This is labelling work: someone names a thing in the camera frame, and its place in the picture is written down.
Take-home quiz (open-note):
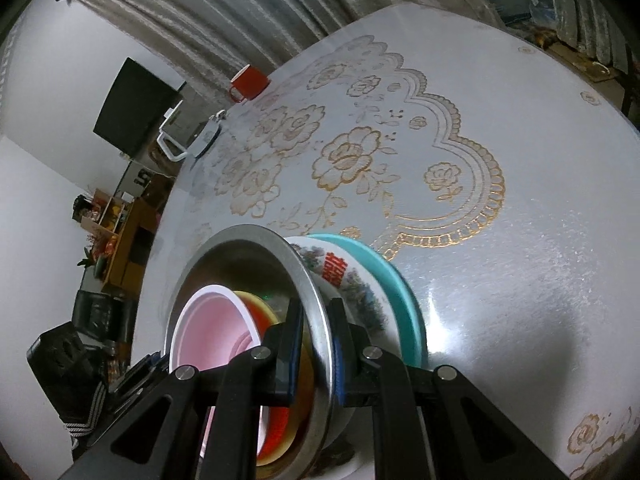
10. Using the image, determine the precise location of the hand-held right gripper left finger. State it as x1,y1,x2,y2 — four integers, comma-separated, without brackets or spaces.
60,297,306,480

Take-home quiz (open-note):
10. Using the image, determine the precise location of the black leather sofa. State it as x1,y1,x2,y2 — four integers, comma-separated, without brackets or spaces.
25,290,136,421

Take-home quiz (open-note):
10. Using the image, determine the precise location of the wide beige curtain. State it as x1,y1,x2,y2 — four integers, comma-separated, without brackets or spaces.
60,0,481,111

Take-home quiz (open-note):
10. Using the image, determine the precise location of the black wall television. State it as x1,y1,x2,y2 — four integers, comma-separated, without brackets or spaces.
93,57,182,153

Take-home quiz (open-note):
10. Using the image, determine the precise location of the blue crate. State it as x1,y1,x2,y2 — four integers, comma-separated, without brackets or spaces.
480,0,533,21

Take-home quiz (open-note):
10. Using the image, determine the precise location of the red plastic bowl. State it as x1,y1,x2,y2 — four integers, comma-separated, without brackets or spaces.
169,285,293,461

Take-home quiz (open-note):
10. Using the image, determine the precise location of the stainless steel bowl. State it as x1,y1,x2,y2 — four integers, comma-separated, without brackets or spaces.
162,225,335,480

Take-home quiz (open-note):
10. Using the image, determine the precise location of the wooden tv cabinet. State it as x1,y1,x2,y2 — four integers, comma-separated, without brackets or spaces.
100,200,161,293

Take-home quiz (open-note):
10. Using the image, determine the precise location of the large patterned white plate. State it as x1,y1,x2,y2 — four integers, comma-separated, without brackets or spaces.
287,236,391,480

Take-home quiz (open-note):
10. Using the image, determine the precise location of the white electric kettle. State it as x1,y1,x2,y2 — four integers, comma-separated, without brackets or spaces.
157,100,226,162

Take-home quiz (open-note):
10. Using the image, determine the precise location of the carved wooden chair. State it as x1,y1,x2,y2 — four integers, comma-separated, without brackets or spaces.
147,150,173,193

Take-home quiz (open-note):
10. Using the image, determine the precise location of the teal plate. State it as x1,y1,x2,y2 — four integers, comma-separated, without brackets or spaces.
306,232,427,368

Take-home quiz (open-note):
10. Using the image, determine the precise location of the red mug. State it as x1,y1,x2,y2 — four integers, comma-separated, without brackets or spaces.
229,65,271,103

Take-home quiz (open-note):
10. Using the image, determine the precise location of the narrow beige curtain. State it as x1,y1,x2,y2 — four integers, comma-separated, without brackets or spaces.
542,0,631,73

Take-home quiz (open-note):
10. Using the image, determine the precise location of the yellow bowl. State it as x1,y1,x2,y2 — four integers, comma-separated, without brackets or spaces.
232,290,313,466

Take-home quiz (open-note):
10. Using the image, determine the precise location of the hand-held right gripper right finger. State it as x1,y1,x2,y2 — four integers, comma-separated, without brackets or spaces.
327,297,571,480

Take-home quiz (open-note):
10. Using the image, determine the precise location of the person's left forearm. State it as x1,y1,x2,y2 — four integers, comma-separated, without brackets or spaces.
62,385,108,448

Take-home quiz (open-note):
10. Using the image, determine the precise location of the wooden desktop shelf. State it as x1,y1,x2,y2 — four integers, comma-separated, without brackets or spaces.
72,189,136,241

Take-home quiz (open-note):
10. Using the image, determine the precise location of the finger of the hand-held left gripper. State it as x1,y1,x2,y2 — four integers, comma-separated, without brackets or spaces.
107,352,173,396

